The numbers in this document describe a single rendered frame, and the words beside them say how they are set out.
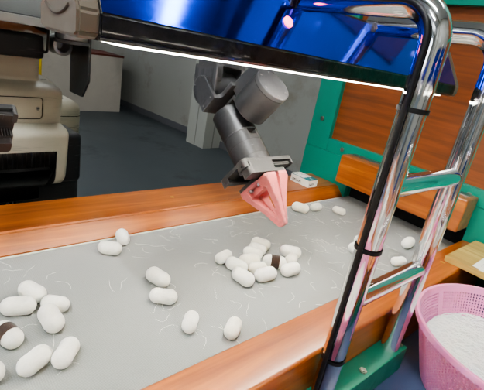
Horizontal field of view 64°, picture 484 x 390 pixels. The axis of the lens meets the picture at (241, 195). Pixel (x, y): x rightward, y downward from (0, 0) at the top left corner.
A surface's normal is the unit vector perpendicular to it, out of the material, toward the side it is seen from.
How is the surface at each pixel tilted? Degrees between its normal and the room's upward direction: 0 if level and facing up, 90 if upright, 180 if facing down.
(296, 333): 0
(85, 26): 90
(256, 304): 0
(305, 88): 90
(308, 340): 0
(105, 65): 90
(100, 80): 90
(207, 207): 45
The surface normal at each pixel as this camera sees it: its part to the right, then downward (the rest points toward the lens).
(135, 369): 0.18, -0.92
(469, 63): -0.75, 0.10
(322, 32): 0.63, -0.18
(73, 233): 0.58, -0.39
